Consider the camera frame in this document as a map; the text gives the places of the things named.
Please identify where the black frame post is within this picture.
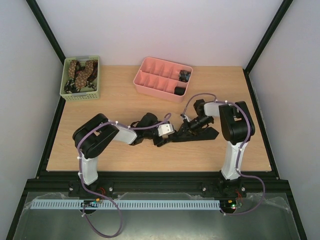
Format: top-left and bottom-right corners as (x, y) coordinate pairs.
(26, 0), (66, 65)
(243, 0), (294, 73)

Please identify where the right black frame post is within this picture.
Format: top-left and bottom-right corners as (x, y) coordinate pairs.
(243, 0), (294, 73)

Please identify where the left black frame post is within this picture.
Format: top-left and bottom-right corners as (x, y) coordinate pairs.
(26, 0), (66, 65)

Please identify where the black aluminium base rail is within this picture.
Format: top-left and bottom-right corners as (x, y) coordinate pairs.
(22, 171), (293, 200)

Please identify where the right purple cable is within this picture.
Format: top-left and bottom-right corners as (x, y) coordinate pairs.
(181, 92), (266, 217)

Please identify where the green plastic basket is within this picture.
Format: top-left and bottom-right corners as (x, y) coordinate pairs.
(59, 55), (101, 102)

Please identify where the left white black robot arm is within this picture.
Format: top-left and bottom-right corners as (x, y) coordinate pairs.
(72, 112), (174, 186)

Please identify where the black necktie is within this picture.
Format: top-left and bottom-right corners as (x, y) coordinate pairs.
(171, 127), (219, 143)

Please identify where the dark floral necktie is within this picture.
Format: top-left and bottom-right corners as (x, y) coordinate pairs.
(63, 78), (97, 94)

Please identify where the grey slotted cable duct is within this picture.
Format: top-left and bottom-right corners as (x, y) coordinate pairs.
(30, 199), (221, 211)

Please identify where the rolled dark patterned tie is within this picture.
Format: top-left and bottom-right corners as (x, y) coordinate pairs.
(178, 70), (192, 83)

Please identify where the rolled black tie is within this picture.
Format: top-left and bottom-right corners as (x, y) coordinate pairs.
(174, 86), (186, 96)

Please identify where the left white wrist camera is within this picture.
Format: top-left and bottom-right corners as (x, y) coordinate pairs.
(157, 123), (175, 137)

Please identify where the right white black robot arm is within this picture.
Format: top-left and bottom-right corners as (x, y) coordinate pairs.
(193, 99), (255, 196)

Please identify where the pink divided organizer tray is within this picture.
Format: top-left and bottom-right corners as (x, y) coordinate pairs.
(133, 56), (193, 103)

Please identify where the brown patterned necktie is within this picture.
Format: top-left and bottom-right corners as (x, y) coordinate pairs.
(68, 59), (99, 88)

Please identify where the purple cable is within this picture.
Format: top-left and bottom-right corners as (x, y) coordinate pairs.
(181, 92), (266, 217)
(76, 112), (172, 237)

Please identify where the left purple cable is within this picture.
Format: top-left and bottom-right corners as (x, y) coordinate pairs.
(76, 112), (172, 237)

